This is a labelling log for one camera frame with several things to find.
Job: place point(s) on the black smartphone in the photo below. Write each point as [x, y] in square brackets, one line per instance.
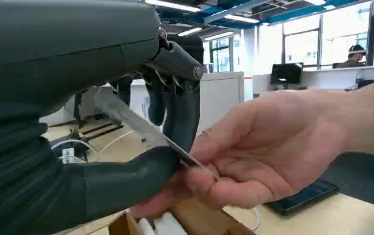
[303, 197]

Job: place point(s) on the ribbed grey robot left arm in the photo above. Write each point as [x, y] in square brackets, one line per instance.
[21, 181]

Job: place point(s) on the person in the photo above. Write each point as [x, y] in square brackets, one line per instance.
[354, 58]

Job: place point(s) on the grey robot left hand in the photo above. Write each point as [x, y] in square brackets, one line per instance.
[60, 48]

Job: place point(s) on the grey card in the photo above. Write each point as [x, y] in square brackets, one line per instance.
[132, 121]

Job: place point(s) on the long ceiling light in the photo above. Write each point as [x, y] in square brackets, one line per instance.
[189, 31]
[172, 5]
[241, 18]
[218, 35]

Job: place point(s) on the white card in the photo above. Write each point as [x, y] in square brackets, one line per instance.
[145, 227]
[170, 225]

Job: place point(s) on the wooden card box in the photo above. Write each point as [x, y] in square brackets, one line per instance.
[203, 220]

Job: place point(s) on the black computer monitor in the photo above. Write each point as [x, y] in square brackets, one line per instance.
[286, 74]

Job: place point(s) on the white desk partition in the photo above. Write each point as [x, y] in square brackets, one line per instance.
[336, 77]

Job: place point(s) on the person's hand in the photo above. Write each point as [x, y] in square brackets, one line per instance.
[271, 146]

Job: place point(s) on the white cabinet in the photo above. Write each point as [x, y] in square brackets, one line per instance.
[221, 97]

